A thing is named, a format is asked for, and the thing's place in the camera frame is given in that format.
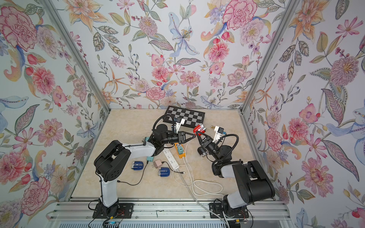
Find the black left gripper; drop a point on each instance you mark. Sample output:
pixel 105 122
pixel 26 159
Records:
pixel 181 141

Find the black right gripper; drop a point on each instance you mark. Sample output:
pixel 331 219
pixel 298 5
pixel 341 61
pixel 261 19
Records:
pixel 203 143

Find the orange power strip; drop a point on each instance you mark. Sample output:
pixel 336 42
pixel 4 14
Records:
pixel 180 155

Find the pink usb charger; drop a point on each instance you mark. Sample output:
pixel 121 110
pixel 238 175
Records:
pixel 158 163

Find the white power strip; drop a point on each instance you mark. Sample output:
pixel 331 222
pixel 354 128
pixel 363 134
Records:
pixel 174 164

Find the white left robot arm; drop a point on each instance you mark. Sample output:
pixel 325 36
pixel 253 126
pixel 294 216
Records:
pixel 111 162

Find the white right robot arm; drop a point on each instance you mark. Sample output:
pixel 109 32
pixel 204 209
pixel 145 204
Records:
pixel 252 182

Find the black silver chessboard box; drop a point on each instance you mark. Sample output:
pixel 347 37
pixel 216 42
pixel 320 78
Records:
pixel 192 118

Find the aluminium frame post right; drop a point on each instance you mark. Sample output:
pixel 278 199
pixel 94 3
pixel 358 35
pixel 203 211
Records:
pixel 288 13

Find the aluminium frame post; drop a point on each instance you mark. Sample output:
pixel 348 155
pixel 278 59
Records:
pixel 65 35
pixel 288 13

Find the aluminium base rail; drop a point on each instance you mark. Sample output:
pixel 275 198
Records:
pixel 168 213

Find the aluminium frame post left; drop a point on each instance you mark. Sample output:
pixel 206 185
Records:
pixel 65 35

